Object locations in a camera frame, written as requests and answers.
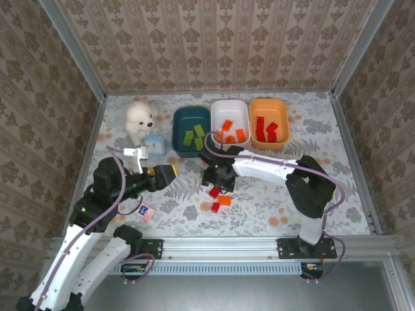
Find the light blue toy clock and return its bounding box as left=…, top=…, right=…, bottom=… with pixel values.
left=143, top=134, right=169, bottom=159

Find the white plush dog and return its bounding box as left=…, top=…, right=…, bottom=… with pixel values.
left=125, top=100, right=159, bottom=146

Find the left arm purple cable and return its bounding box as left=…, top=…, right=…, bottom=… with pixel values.
left=32, top=145, right=156, bottom=311

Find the thin black cable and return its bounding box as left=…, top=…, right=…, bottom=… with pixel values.
left=117, top=190, right=145, bottom=216

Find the aluminium frame post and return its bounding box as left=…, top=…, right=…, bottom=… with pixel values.
left=330, top=0, right=397, bottom=98
left=38, top=0, right=108, bottom=102

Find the pink card packet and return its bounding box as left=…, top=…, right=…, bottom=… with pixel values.
left=132, top=200, right=157, bottom=224

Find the grey metal panel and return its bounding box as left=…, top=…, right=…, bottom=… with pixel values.
left=80, top=273, right=401, bottom=311

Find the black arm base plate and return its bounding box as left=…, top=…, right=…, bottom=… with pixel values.
left=277, top=238, right=338, bottom=260
left=106, top=238, right=164, bottom=260

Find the aluminium table end rail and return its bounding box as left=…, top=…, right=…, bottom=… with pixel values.
left=105, top=87, right=334, bottom=97

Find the small black connector box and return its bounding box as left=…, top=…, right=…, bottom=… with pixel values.
left=300, top=262, right=325, bottom=280
left=120, top=262, right=150, bottom=282

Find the slotted grey cable duct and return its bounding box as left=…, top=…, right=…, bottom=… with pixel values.
left=110, top=260, right=303, bottom=277

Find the long aluminium base rail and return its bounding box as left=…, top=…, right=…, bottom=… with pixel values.
left=48, top=235, right=405, bottom=260

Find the teal plastic container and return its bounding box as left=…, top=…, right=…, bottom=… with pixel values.
left=172, top=106, right=212, bottom=159

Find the aluminium table side rail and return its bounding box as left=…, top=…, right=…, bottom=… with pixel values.
left=329, top=93, right=384, bottom=236
left=63, top=95, right=108, bottom=239

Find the orange plastic container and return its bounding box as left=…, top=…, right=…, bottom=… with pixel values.
left=249, top=98, right=291, bottom=150

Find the white plastic container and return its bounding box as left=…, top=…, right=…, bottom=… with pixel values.
left=210, top=99, right=252, bottom=146

